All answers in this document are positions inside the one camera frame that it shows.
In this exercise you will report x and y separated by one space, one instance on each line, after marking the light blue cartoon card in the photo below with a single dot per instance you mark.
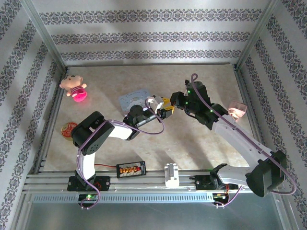
134 97

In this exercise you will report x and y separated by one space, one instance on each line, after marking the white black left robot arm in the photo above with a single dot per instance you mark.
120 130

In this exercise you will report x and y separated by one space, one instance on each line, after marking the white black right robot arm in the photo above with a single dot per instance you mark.
239 136

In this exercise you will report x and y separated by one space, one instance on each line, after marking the pink translucent cup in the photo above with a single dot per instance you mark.
238 107

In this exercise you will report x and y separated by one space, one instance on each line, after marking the black power hub box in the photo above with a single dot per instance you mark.
130 170

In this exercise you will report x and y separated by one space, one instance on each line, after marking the red gold tape roll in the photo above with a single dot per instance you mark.
67 130

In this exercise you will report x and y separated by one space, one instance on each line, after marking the pink plush doll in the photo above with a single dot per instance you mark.
72 82

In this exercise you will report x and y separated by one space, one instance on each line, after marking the grey metal panel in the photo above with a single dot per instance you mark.
153 218

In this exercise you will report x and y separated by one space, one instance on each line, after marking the aluminium back rail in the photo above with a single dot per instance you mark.
151 64

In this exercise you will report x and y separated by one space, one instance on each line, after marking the aluminium side rail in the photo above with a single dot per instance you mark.
253 119
49 119

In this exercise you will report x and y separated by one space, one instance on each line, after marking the white plastic bracket block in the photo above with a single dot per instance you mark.
171 176

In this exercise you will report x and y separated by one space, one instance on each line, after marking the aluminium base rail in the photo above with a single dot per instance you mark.
144 184

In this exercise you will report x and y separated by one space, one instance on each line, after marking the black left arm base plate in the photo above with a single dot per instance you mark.
103 183

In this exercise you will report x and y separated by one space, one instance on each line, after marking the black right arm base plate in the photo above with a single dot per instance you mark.
201 183

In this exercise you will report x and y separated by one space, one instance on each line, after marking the aluminium frame post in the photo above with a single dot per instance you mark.
45 33
256 33

